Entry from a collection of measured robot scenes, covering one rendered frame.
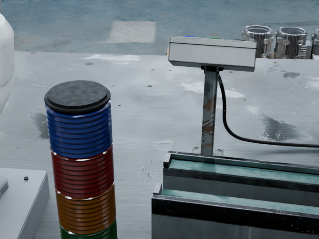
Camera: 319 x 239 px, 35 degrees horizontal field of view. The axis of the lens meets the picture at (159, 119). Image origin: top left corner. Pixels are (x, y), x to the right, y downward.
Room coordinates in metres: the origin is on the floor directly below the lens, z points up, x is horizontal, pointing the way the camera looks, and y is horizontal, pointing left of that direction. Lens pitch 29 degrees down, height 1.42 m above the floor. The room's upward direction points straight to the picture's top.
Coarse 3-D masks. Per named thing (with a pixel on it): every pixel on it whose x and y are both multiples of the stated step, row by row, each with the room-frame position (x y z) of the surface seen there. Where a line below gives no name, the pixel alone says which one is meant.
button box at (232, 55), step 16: (176, 48) 0.94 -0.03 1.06; (192, 48) 0.93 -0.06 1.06; (208, 48) 0.93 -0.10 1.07; (224, 48) 0.92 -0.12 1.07; (240, 48) 0.92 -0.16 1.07; (256, 48) 0.91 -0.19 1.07; (176, 64) 0.96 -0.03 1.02; (192, 64) 0.94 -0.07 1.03; (208, 64) 0.92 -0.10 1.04; (224, 64) 0.91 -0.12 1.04; (240, 64) 0.90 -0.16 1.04
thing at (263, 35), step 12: (252, 36) 3.10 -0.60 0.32; (264, 36) 3.09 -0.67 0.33; (276, 36) 3.18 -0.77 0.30; (288, 36) 3.08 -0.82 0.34; (300, 36) 3.07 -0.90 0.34; (312, 36) 3.15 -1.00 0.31; (168, 48) 3.34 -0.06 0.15; (264, 48) 3.08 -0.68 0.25; (276, 48) 3.13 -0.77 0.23; (288, 48) 3.07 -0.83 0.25; (300, 48) 3.09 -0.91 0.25; (312, 48) 3.10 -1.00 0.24
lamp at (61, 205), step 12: (108, 192) 0.40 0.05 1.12; (60, 204) 0.39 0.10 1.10; (72, 204) 0.39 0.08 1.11; (84, 204) 0.38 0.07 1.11; (96, 204) 0.39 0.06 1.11; (108, 204) 0.40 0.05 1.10; (60, 216) 0.40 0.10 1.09; (72, 216) 0.39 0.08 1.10; (84, 216) 0.38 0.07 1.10; (96, 216) 0.39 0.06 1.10; (108, 216) 0.40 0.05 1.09; (72, 228) 0.39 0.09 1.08; (84, 228) 0.38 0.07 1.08; (96, 228) 0.39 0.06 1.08
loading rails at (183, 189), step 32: (192, 160) 0.76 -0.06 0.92; (224, 160) 0.74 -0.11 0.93; (256, 160) 0.74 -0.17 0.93; (160, 192) 0.66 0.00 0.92; (192, 192) 0.66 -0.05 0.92; (224, 192) 0.71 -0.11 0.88; (256, 192) 0.70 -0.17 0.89; (288, 192) 0.69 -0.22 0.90; (160, 224) 0.63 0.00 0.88; (192, 224) 0.62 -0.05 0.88; (224, 224) 0.61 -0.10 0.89; (256, 224) 0.60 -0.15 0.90; (288, 224) 0.59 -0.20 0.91
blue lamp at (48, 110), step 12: (48, 108) 0.40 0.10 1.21; (108, 108) 0.41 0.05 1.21; (48, 120) 0.40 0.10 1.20; (60, 120) 0.39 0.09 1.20; (72, 120) 0.38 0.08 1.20; (84, 120) 0.39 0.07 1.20; (96, 120) 0.39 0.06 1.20; (108, 120) 0.40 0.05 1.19; (48, 132) 0.40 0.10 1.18; (60, 132) 0.39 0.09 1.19; (72, 132) 0.38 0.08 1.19; (84, 132) 0.38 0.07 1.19; (96, 132) 0.39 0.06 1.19; (108, 132) 0.40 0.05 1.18; (60, 144) 0.39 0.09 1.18; (72, 144) 0.38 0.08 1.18; (84, 144) 0.39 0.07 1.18; (96, 144) 0.39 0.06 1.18; (108, 144) 0.40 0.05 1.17; (72, 156) 0.38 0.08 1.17; (84, 156) 0.38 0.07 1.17
